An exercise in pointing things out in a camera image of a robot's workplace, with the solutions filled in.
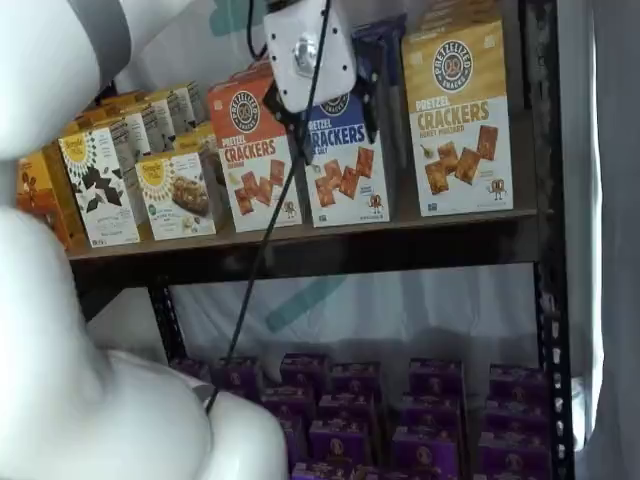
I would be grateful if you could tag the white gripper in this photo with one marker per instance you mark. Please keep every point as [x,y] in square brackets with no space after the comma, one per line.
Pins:
[335,60]

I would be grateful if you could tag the yellow white pretzel crackers box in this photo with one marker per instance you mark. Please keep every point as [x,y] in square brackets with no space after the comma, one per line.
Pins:
[460,150]
[450,12]

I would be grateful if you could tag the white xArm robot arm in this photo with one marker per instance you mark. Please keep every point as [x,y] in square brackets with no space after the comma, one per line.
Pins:
[75,350]

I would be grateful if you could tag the orange white pretzel crackers box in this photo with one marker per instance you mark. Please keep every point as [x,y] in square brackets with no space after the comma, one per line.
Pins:
[250,75]
[255,175]

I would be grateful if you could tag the blue white pretzel crackers box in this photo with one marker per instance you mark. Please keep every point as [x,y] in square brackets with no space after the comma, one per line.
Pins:
[385,40]
[345,190]

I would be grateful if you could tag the Simple Mills almond bars box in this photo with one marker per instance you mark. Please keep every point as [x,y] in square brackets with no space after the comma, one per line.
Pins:
[192,142]
[170,200]

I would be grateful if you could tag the brown wooden shelf board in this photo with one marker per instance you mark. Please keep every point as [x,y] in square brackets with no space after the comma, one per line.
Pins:
[400,225]

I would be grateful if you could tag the Simple Mills sweet thins box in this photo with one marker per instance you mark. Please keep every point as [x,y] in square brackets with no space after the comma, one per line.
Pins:
[100,200]
[127,135]
[157,120]
[182,107]

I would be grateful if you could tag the black metal shelf rack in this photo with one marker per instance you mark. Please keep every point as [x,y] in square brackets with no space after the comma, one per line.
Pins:
[350,250]

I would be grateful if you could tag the purple Annie's box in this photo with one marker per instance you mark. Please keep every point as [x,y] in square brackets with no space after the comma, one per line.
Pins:
[340,442]
[305,370]
[400,475]
[430,412]
[355,380]
[295,435]
[290,402]
[425,447]
[245,375]
[517,382]
[515,415]
[345,410]
[435,377]
[515,455]
[320,472]
[192,369]

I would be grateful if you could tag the white backdrop sheet teal print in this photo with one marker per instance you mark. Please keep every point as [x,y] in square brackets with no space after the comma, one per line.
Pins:
[350,310]

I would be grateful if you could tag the plain white curtain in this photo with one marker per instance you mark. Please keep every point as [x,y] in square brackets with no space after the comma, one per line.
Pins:
[610,200]

